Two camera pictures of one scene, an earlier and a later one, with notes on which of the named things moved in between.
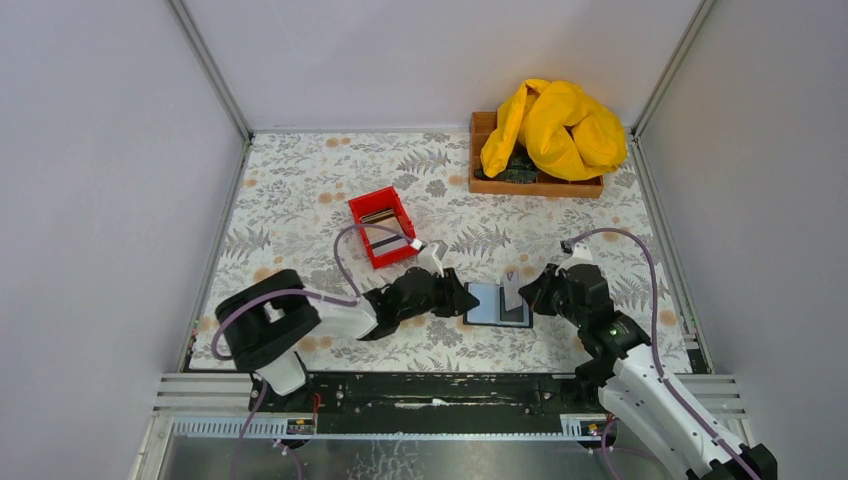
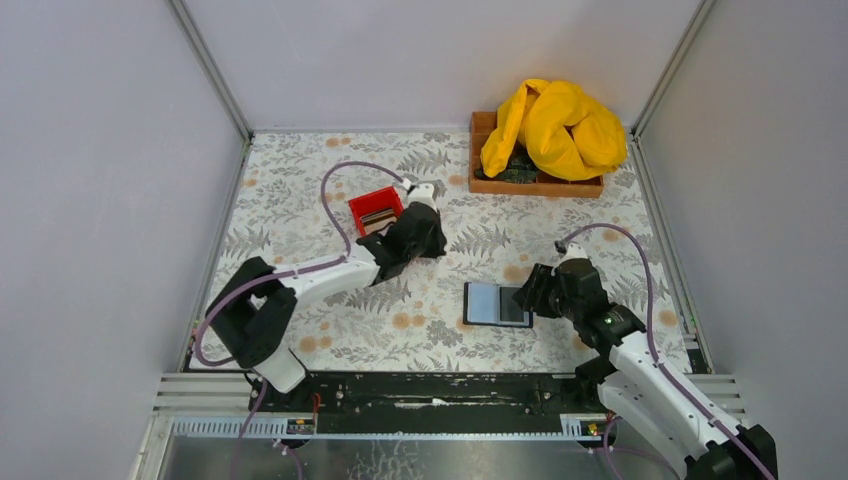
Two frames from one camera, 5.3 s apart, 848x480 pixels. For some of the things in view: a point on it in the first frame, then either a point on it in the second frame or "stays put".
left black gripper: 444,294 to 403,229
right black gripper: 548,291 stays put
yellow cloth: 572,135 stays put
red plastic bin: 379,201 stays put
